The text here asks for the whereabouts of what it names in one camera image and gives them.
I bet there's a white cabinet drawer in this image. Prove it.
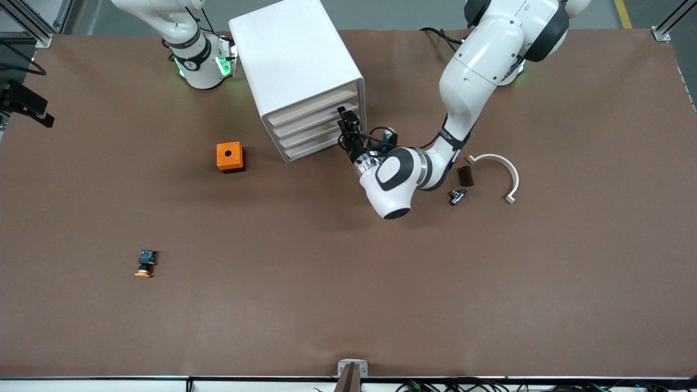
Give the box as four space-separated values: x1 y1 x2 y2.
282 131 354 162
277 116 349 149
271 103 360 138
266 89 360 127

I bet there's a white drawer cabinet housing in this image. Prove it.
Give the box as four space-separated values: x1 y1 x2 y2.
229 0 366 164

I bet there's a small orange-capped push button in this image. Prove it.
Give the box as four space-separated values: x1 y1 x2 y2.
134 249 158 278

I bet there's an orange box with hole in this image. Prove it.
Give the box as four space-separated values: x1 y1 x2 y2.
216 142 246 174

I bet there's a black device on stand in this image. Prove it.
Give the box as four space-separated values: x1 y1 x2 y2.
0 81 55 129

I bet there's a black left camera cable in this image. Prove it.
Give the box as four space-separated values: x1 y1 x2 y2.
338 126 398 161

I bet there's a black arm base cable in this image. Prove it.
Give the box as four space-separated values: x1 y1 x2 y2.
418 26 469 53

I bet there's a white half-ring pipe clamp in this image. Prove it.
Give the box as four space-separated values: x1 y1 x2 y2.
466 154 520 205

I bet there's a grey metal mounting bracket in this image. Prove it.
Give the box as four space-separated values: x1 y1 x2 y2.
337 359 369 378

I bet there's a dark camera mount pole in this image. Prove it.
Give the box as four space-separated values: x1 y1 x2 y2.
334 363 362 392

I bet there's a black cable bundle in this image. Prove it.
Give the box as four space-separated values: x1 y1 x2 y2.
313 378 697 392

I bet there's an aluminium frame post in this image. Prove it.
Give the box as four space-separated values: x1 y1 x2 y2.
0 0 74 48
652 0 697 43

